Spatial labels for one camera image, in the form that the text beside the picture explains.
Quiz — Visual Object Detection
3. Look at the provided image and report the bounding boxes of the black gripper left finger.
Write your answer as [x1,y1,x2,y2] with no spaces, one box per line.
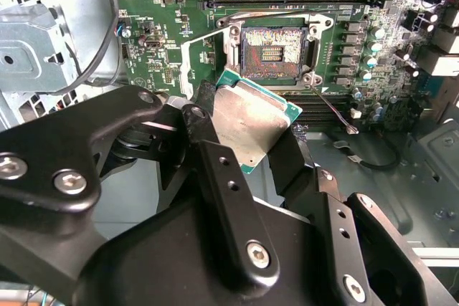
[0,81,283,288]

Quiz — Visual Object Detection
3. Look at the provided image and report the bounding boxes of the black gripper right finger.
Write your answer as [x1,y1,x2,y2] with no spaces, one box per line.
[268,126,449,306]

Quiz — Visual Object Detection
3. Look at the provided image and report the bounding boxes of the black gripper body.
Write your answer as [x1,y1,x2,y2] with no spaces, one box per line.
[75,196,347,306]

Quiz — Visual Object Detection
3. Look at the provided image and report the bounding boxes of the metal socket cover frame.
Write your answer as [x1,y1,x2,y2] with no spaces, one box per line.
[180,28,232,101]

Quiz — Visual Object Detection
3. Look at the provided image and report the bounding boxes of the silver green CPU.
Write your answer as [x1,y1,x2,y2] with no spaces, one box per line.
[209,67,304,176]

